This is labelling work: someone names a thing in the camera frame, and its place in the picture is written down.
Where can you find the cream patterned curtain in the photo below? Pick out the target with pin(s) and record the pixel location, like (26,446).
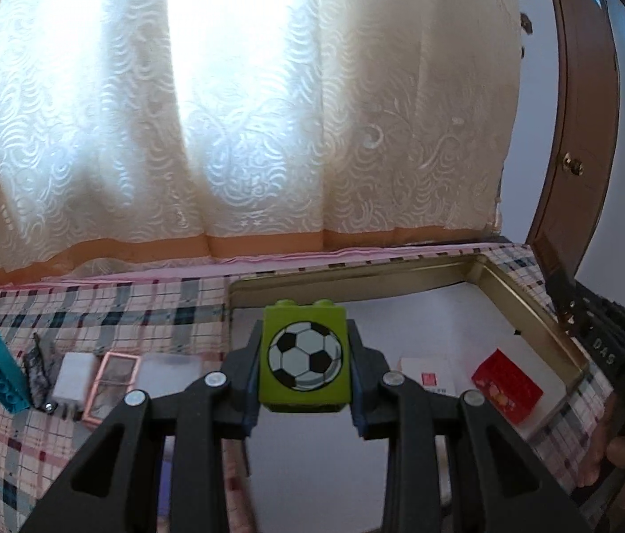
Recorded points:
(235,122)

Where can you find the brown wooden door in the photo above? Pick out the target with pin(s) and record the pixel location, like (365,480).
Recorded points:
(584,122)

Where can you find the red toy block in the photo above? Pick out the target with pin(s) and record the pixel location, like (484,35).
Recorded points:
(506,386)

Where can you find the pink framed picture box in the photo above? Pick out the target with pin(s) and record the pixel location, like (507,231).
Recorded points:
(113,388)

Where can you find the brass door knob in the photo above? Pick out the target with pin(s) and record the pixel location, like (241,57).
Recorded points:
(573,165)

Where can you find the plaid blanket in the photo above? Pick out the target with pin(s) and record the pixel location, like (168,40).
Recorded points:
(96,311)

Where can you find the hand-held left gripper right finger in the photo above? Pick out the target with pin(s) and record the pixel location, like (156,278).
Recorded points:
(359,394)

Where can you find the green block with ball print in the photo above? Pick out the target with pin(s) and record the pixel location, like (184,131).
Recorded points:
(304,355)

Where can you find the metal curtain hook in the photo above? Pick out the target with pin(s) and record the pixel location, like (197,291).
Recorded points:
(524,22)

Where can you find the person's right hand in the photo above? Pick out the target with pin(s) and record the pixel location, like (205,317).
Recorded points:
(617,449)

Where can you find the white card with red label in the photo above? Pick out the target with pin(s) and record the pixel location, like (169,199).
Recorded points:
(426,372)

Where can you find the gold tin tray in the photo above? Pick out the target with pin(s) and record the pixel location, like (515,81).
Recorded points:
(523,305)

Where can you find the purple block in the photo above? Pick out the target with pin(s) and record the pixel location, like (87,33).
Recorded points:
(166,483)

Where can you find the white charger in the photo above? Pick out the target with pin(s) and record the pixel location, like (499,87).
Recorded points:
(74,380)

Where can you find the translucent white box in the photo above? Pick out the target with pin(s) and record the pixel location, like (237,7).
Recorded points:
(171,369)

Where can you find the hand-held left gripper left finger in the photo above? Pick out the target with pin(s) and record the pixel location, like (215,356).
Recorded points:
(250,394)

